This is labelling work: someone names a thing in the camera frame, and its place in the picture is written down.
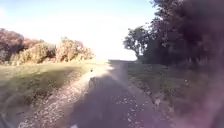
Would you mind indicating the grey asphalt path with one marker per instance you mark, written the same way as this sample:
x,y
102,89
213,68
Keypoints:
x,y
106,100

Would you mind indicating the grass verge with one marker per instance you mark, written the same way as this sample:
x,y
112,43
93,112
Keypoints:
x,y
166,83

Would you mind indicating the autumn-coloured bushes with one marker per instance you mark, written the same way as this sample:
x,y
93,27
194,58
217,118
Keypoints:
x,y
40,51

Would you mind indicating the dark trees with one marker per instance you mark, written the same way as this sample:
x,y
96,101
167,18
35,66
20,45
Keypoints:
x,y
180,33

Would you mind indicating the grass field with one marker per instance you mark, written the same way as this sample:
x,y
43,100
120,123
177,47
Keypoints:
x,y
36,78

